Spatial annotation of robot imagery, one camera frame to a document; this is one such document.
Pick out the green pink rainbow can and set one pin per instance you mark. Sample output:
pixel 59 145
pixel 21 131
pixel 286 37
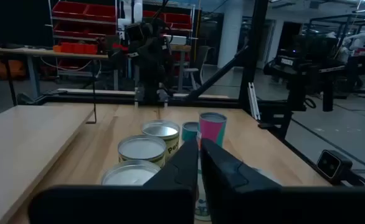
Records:
pixel 213 130

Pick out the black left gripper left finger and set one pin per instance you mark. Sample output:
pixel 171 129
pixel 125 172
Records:
pixel 182 168

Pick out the white chair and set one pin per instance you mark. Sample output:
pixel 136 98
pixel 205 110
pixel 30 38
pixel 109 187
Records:
pixel 191 72

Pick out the small black table-level camera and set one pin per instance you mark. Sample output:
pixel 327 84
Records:
pixel 332 165

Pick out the orange crate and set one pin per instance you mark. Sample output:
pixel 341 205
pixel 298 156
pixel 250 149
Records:
pixel 9 69

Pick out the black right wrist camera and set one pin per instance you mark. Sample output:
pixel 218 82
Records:
pixel 135 31

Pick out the metal storage rack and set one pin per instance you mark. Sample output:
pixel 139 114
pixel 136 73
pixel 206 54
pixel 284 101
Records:
pixel 83 20

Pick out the white round pillar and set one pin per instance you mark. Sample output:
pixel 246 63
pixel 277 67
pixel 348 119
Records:
pixel 230 31

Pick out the yellow-green pea label can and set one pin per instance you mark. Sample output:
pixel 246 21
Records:
pixel 160 130

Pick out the wooden top background desk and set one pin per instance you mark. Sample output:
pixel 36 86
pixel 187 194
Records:
pixel 20 51

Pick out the silver aluminium profile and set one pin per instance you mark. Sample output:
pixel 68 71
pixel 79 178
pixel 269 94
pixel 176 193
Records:
pixel 253 102

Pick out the cherries label can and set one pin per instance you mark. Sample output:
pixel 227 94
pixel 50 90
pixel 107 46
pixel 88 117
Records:
pixel 126 175

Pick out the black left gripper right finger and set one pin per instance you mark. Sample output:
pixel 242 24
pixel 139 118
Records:
pixel 229 174

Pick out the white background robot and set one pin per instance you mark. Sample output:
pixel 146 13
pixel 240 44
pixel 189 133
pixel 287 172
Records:
pixel 346 53

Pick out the short teal tuna can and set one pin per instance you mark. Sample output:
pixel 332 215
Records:
pixel 189 130

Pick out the orange red bin row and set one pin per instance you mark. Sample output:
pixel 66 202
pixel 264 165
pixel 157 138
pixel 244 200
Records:
pixel 76 48

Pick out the olive label can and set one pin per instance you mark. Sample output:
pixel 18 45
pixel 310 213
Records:
pixel 142 149

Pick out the wooden shelf black metal frame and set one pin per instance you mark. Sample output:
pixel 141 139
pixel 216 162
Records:
pixel 30 149

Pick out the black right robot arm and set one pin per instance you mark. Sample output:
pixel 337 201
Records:
pixel 151 77

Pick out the red plastic storage bin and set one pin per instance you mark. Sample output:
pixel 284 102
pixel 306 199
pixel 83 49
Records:
pixel 101 31
pixel 177 21
pixel 68 9
pixel 100 13
pixel 68 30

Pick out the black equipment stand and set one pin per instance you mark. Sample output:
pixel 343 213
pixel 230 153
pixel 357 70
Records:
pixel 294 93

